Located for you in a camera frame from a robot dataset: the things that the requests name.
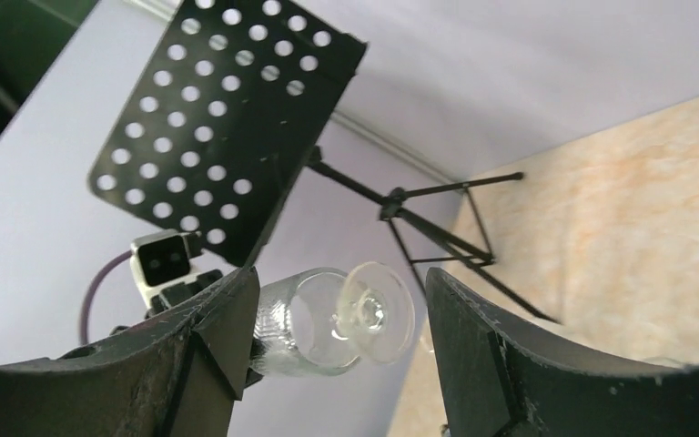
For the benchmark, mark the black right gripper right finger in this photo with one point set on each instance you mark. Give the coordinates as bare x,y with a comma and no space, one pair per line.
502,375

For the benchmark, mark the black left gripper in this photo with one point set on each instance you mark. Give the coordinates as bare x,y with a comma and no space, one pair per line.
169,296

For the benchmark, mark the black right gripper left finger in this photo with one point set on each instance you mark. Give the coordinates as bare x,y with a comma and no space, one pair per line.
179,373

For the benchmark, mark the etched wine glass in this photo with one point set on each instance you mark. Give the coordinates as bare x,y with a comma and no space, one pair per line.
324,321

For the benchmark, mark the black perforated music stand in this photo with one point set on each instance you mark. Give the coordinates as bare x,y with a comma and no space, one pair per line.
227,113

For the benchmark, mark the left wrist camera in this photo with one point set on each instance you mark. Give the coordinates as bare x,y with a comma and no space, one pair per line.
163,259

